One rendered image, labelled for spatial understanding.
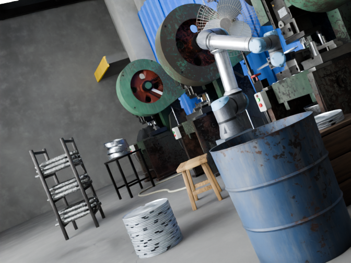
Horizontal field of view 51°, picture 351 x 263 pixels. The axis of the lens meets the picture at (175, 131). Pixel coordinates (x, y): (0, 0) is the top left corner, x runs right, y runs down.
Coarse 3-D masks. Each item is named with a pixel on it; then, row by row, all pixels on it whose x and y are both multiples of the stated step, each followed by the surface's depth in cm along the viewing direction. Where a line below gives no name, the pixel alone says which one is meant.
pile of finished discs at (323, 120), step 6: (324, 114) 195; (330, 114) 186; (336, 114) 175; (342, 114) 178; (318, 120) 181; (324, 120) 173; (330, 120) 173; (336, 120) 174; (342, 120) 177; (318, 126) 173; (324, 126) 173; (330, 126) 173
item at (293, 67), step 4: (308, 48) 244; (296, 52) 240; (300, 52) 244; (300, 56) 243; (292, 60) 244; (296, 60) 242; (300, 60) 243; (304, 60) 244; (288, 64) 248; (292, 64) 245; (296, 64) 242; (288, 68) 250; (292, 68) 246; (296, 68) 243; (300, 68) 242; (292, 72) 248; (296, 72) 245
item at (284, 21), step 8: (280, 0) 247; (280, 8) 250; (280, 16) 252; (288, 16) 246; (304, 16) 246; (280, 24) 253; (288, 24) 244; (296, 24) 243; (304, 24) 245; (288, 32) 247; (296, 32) 245
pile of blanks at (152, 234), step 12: (168, 204) 222; (144, 216) 206; (156, 216) 208; (168, 216) 213; (132, 228) 213; (144, 228) 209; (156, 228) 207; (168, 228) 210; (132, 240) 214; (144, 240) 207; (156, 240) 207; (168, 240) 209; (180, 240) 214; (144, 252) 211; (156, 252) 207
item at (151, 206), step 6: (162, 198) 230; (150, 204) 231; (156, 204) 223; (162, 204) 212; (132, 210) 232; (138, 210) 222; (144, 210) 215; (150, 210) 207; (126, 216) 223; (132, 216) 215; (138, 216) 207
